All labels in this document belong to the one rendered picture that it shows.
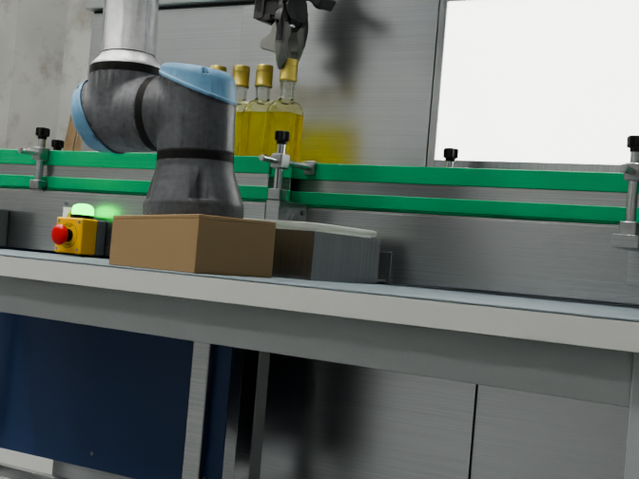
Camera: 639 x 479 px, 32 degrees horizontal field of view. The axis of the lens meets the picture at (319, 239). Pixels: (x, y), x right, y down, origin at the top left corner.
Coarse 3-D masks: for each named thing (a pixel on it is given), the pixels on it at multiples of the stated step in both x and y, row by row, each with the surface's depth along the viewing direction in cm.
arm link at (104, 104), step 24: (120, 0) 171; (144, 0) 171; (120, 24) 170; (144, 24) 171; (120, 48) 170; (144, 48) 171; (96, 72) 170; (120, 72) 168; (144, 72) 169; (72, 96) 172; (96, 96) 169; (120, 96) 167; (72, 120) 172; (96, 120) 169; (120, 120) 167; (96, 144) 172; (120, 144) 170; (144, 144) 168
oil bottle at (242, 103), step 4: (236, 100) 222; (240, 100) 222; (244, 100) 223; (240, 104) 221; (244, 104) 222; (236, 108) 221; (240, 108) 221; (236, 112) 221; (240, 112) 221; (236, 116) 221; (240, 116) 221; (236, 120) 221; (240, 120) 220; (236, 124) 221; (240, 124) 220; (236, 128) 221; (240, 128) 221; (236, 132) 221; (240, 132) 221; (236, 136) 221; (240, 136) 221; (236, 140) 220; (240, 140) 221; (236, 144) 220; (240, 144) 221; (236, 148) 220; (236, 152) 220
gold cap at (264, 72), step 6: (258, 66) 220; (264, 66) 219; (270, 66) 220; (258, 72) 220; (264, 72) 219; (270, 72) 220; (258, 78) 220; (264, 78) 219; (270, 78) 220; (258, 84) 220; (264, 84) 219; (270, 84) 220
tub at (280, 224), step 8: (280, 224) 177; (288, 224) 176; (296, 224) 175; (304, 224) 174; (312, 224) 174; (320, 224) 175; (328, 224) 177; (328, 232) 178; (336, 232) 180; (344, 232) 181; (352, 232) 183; (360, 232) 186; (368, 232) 188; (376, 232) 190
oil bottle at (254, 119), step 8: (248, 104) 220; (256, 104) 219; (264, 104) 218; (248, 112) 219; (256, 112) 218; (264, 112) 217; (248, 120) 219; (256, 120) 218; (264, 120) 218; (248, 128) 219; (256, 128) 218; (264, 128) 218; (248, 136) 219; (256, 136) 218; (264, 136) 218; (248, 144) 219; (256, 144) 218; (240, 152) 220; (248, 152) 219; (256, 152) 218
